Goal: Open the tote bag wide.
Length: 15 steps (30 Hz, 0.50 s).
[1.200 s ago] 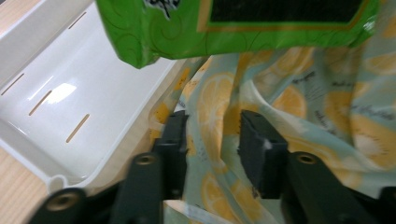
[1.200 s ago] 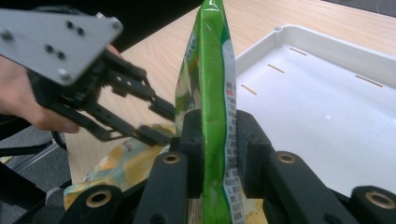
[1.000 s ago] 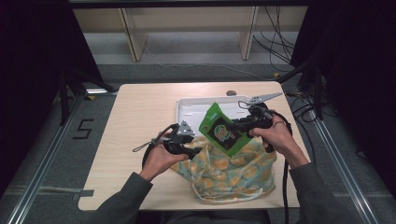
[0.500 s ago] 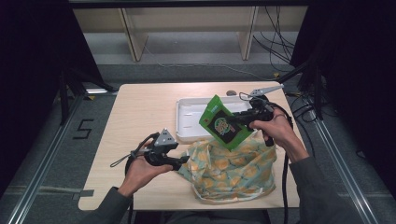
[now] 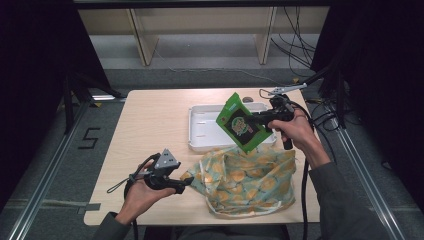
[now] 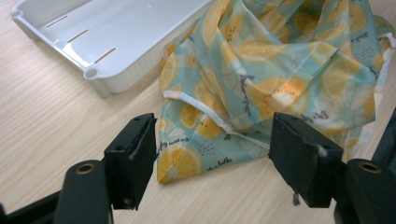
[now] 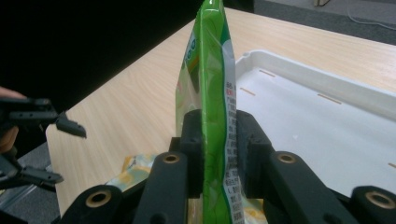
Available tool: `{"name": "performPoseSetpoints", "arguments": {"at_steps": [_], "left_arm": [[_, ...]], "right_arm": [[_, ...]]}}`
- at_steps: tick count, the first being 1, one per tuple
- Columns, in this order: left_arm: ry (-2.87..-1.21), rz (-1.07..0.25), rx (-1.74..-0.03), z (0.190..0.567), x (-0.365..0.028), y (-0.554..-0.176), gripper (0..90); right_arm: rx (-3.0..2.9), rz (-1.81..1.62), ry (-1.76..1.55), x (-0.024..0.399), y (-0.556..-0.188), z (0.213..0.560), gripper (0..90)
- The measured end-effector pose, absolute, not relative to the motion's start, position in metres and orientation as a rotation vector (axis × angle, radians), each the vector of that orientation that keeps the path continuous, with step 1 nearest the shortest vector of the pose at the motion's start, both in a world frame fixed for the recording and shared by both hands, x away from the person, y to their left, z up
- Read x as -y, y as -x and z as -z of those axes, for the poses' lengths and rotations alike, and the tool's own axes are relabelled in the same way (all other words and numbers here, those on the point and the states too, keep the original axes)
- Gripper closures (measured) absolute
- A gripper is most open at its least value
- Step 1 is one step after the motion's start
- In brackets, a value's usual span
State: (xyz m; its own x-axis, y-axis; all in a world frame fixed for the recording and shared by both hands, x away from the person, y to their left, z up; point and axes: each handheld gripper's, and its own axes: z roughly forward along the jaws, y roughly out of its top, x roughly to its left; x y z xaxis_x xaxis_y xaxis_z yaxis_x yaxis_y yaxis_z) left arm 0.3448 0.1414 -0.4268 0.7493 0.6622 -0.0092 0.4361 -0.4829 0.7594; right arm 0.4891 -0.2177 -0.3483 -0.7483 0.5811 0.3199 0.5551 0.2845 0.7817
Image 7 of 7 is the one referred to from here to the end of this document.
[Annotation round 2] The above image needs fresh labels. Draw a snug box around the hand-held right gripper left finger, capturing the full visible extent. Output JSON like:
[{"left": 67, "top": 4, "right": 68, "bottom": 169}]
[{"left": 169, "top": 108, "right": 205, "bottom": 199}]

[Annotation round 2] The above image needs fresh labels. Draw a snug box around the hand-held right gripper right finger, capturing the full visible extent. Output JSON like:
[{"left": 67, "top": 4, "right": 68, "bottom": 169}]
[{"left": 235, "top": 109, "right": 276, "bottom": 200}]

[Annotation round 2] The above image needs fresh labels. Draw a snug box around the green snack packet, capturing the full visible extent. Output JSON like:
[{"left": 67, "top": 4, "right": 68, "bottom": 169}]
[{"left": 175, "top": 0, "right": 247, "bottom": 224}]

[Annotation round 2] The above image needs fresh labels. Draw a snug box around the fruit print cloth bag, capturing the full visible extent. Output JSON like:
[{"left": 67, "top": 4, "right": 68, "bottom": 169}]
[{"left": 106, "top": 152, "right": 269, "bottom": 224}]

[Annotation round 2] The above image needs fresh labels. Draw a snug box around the white plastic tray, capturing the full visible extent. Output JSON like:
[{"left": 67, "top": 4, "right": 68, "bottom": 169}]
[{"left": 234, "top": 49, "right": 396, "bottom": 199}]

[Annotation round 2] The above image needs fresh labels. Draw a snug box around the grey metal bar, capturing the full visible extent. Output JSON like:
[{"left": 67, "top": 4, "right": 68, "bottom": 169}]
[{"left": 0, "top": 183, "right": 35, "bottom": 210}]

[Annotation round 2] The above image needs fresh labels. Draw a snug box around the grey cable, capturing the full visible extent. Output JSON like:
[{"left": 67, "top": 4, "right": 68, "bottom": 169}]
[{"left": 346, "top": 5, "right": 396, "bottom": 32}]

